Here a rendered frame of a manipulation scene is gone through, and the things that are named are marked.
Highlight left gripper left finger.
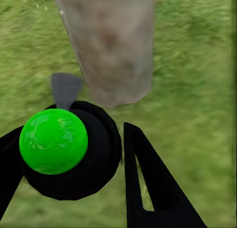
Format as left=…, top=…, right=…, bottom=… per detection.
left=0, top=126, right=24, bottom=220

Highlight pesticide atomizer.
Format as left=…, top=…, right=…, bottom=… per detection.
left=18, top=72, right=122, bottom=201

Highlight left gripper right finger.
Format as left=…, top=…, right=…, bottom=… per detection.
left=123, top=122, right=207, bottom=228

